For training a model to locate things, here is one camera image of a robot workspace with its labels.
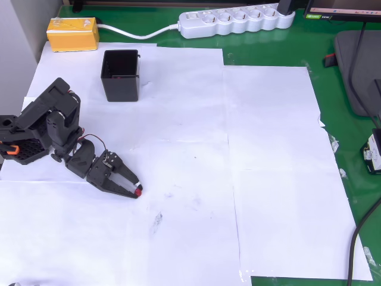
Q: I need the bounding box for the orange clamp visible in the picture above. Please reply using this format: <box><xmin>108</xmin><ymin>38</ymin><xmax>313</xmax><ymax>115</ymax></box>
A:
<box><xmin>0</xmin><ymin>142</ymin><xmax>20</xmax><ymax>156</ymax></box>

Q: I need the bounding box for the red servo cable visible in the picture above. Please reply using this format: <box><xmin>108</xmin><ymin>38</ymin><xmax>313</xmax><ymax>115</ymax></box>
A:
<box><xmin>78</xmin><ymin>133</ymin><xmax>108</xmax><ymax>153</ymax></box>

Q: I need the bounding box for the black stand foot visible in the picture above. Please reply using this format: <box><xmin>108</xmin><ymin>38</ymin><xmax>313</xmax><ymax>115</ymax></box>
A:
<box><xmin>72</xmin><ymin>0</ymin><xmax>90</xmax><ymax>13</ymax></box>

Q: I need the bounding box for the black plug adapter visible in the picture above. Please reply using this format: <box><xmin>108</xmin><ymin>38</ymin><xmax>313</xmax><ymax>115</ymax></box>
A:
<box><xmin>277</xmin><ymin>0</ymin><xmax>297</xmax><ymax>16</ymax></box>

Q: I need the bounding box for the thick black cable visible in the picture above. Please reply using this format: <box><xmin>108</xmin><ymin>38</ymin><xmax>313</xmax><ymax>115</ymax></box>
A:
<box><xmin>346</xmin><ymin>197</ymin><xmax>381</xmax><ymax>286</ymax></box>

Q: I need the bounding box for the thin black cable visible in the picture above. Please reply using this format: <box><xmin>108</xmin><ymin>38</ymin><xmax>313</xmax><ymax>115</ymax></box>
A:
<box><xmin>348</xmin><ymin>21</ymin><xmax>381</xmax><ymax>129</ymax></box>

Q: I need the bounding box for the white power cable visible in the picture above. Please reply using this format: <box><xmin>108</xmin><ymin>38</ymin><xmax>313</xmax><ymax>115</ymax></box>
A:
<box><xmin>96</xmin><ymin>23</ymin><xmax>182</xmax><ymax>41</ymax></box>

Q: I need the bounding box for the green desk mat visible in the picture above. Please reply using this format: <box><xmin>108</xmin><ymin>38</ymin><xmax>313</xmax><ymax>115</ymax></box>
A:
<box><xmin>57</xmin><ymin>3</ymin><xmax>381</xmax><ymax>286</ymax></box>

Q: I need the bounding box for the white power strip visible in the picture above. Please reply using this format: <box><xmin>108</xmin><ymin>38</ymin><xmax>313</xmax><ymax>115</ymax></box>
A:
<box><xmin>177</xmin><ymin>3</ymin><xmax>296</xmax><ymax>40</ymax></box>

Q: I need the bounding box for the white paper sheet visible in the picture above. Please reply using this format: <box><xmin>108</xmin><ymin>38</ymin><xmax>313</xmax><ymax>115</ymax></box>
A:
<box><xmin>226</xmin><ymin>120</ymin><xmax>342</xmax><ymax>172</ymax></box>
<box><xmin>233</xmin><ymin>168</ymin><xmax>374</xmax><ymax>282</ymax></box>
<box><xmin>221</xmin><ymin>64</ymin><xmax>322</xmax><ymax>129</ymax></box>
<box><xmin>29</xmin><ymin>41</ymin><xmax>158</xmax><ymax>108</ymax></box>
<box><xmin>0</xmin><ymin>179</ymin><xmax>132</xmax><ymax>286</ymax></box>
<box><xmin>126</xmin><ymin>138</ymin><xmax>242</xmax><ymax>286</ymax></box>
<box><xmin>0</xmin><ymin>97</ymin><xmax>141</xmax><ymax>183</ymax></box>
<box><xmin>140</xmin><ymin>45</ymin><xmax>225</xmax><ymax>142</ymax></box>

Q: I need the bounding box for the black square cup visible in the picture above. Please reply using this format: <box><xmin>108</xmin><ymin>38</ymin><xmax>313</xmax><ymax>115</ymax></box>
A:
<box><xmin>100</xmin><ymin>49</ymin><xmax>142</xmax><ymax>103</ymax></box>

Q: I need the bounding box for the black device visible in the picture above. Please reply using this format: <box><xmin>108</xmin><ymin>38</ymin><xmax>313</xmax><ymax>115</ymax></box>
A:
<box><xmin>373</xmin><ymin>78</ymin><xmax>381</xmax><ymax>120</ymax></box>

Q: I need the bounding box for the small printed cardboard box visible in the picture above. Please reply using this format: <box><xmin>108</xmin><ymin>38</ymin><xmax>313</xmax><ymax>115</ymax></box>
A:
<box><xmin>360</xmin><ymin>128</ymin><xmax>381</xmax><ymax>176</ymax></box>

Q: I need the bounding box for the red and black tag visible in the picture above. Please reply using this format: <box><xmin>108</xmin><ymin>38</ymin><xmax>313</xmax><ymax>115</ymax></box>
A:
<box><xmin>323</xmin><ymin>52</ymin><xmax>338</xmax><ymax>69</ymax></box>

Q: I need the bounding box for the yellow cardboard box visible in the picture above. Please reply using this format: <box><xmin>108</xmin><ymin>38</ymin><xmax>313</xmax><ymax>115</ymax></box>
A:
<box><xmin>46</xmin><ymin>17</ymin><xmax>101</xmax><ymax>53</ymax></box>

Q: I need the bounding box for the black monitor with stickers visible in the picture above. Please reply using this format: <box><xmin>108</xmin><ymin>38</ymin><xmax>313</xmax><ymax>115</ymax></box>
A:
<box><xmin>303</xmin><ymin>0</ymin><xmax>381</xmax><ymax>23</ymax></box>

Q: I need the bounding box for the grey laptop sleeve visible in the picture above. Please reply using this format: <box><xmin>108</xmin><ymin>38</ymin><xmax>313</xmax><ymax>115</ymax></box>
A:
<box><xmin>333</xmin><ymin>29</ymin><xmax>381</xmax><ymax>118</ymax></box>

